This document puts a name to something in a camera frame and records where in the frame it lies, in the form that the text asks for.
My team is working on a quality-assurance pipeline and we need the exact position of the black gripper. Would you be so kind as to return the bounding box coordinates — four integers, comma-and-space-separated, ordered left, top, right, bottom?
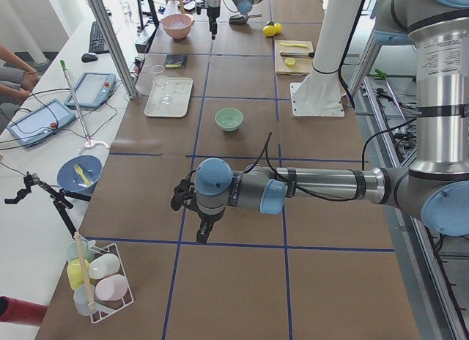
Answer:
196, 0, 221, 39
171, 179, 224, 244

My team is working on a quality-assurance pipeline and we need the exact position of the green ceramic bowl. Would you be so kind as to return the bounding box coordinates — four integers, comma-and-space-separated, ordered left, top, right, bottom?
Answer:
215, 108, 243, 132

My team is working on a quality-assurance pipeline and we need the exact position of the pink bowl of ice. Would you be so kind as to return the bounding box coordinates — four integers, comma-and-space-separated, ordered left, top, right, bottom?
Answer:
161, 14, 195, 40

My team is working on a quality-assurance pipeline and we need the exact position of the blue bowl with fork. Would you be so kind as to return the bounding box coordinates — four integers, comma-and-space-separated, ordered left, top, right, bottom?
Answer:
57, 155, 103, 196

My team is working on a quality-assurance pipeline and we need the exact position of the folded grey cloth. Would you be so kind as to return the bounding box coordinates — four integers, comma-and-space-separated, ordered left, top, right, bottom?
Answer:
163, 53, 188, 69

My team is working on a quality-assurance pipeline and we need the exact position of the large yellow lemon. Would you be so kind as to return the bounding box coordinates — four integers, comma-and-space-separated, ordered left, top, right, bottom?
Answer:
262, 25, 277, 37

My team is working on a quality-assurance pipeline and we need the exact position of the small yellow lemon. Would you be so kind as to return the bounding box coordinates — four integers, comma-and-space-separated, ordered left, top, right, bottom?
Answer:
273, 23, 282, 35

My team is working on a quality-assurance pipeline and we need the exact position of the clear wine glass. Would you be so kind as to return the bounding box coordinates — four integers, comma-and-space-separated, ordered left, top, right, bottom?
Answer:
152, 64, 172, 105

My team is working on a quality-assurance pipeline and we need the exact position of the cream bear serving tray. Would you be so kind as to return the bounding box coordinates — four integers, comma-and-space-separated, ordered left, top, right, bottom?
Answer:
144, 75, 193, 118

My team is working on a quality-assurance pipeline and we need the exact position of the yellow plastic knife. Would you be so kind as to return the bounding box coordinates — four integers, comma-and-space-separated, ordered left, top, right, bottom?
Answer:
279, 42, 309, 48

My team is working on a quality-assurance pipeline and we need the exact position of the halved lemon slice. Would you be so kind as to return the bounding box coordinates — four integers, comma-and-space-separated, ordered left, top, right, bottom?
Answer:
284, 57, 296, 67

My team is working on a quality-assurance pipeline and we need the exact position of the steel cylinder tool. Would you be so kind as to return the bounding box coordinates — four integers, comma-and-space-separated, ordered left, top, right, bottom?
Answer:
279, 51, 315, 59

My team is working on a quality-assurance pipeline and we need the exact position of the wooden cutting board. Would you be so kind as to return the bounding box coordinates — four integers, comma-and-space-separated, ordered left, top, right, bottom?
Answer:
274, 40, 314, 75

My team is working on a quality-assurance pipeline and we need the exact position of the black keyboard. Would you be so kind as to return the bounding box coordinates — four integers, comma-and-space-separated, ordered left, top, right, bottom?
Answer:
89, 21, 109, 54

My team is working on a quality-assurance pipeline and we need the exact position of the black computer mouse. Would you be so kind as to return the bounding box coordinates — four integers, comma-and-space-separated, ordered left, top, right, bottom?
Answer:
81, 52, 98, 63

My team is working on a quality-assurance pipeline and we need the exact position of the blue teach pendant far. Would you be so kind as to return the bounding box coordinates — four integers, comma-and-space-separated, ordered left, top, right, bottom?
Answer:
74, 72, 116, 109

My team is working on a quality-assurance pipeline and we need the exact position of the blue teach pendant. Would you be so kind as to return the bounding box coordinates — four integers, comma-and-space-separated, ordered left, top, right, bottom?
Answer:
74, 72, 116, 109
7, 99, 75, 147

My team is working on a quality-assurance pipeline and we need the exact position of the blue teach pendant near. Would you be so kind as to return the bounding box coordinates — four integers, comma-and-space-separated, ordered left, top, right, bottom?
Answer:
7, 99, 75, 147

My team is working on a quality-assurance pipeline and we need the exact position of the red cylinder bottle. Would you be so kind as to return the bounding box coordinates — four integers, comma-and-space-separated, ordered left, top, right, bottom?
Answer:
1, 296, 48, 326

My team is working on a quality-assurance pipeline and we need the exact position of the white wire cup rack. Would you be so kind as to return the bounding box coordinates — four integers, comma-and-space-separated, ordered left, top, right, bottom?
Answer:
66, 232, 134, 324

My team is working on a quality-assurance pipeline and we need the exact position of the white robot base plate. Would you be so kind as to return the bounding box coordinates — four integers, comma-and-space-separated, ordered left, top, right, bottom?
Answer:
289, 81, 344, 117

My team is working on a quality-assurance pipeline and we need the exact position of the black camera tripod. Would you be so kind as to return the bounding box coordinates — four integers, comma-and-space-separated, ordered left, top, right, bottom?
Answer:
4, 172, 92, 238

